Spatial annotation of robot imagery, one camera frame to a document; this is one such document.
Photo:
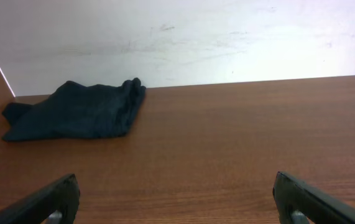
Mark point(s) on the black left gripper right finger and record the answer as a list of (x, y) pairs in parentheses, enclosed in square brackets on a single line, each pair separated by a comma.
[(298, 202)]

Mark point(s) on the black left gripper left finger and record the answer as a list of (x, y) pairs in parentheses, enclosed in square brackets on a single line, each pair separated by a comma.
[(62, 195)]

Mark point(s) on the dark shorts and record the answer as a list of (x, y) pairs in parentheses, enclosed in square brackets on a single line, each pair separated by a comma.
[(77, 111)]

